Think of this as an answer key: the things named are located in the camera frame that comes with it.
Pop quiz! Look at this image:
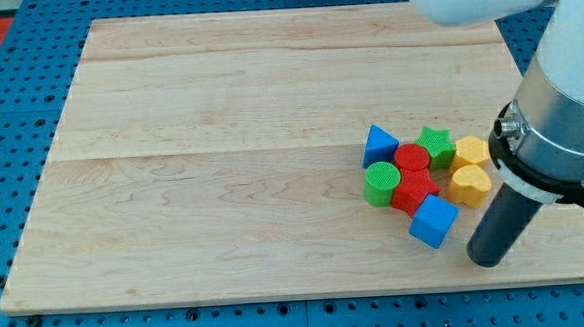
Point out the green cylinder block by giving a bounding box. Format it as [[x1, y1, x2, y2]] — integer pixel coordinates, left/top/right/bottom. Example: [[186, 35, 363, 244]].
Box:
[[363, 162, 401, 207]]

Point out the red cylinder block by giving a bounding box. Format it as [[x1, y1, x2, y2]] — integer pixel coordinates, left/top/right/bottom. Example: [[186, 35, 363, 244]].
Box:
[[393, 143, 430, 171]]

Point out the red star block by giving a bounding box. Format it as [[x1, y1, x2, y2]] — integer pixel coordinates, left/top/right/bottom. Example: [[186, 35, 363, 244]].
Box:
[[390, 168, 441, 217]]

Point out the yellow hexagon block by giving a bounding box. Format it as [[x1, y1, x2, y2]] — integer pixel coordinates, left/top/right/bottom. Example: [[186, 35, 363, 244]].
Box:
[[449, 136, 490, 173]]

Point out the blue cube block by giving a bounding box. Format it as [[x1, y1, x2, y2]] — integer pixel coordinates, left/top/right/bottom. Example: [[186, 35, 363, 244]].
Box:
[[409, 195, 460, 249]]

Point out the wooden board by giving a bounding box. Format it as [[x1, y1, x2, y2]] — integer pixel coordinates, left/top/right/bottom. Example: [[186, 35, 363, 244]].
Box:
[[0, 3, 584, 316]]

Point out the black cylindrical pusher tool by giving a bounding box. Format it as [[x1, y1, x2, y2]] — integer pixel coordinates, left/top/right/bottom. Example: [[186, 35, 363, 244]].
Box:
[[467, 183, 543, 268]]

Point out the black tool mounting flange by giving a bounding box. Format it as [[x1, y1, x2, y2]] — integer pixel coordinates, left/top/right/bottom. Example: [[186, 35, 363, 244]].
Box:
[[488, 99, 584, 208]]

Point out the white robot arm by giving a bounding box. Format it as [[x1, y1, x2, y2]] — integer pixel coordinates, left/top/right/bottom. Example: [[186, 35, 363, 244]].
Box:
[[410, 0, 584, 183]]

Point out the blue triangle block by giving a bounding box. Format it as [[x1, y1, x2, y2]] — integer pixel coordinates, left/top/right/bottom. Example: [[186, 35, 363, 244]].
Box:
[[362, 124, 400, 169]]

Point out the green star block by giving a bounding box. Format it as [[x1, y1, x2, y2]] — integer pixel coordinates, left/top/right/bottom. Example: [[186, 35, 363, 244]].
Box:
[[415, 126, 456, 170]]

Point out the yellow heart block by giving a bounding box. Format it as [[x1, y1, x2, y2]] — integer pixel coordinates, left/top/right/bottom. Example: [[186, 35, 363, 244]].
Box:
[[446, 165, 493, 209]]

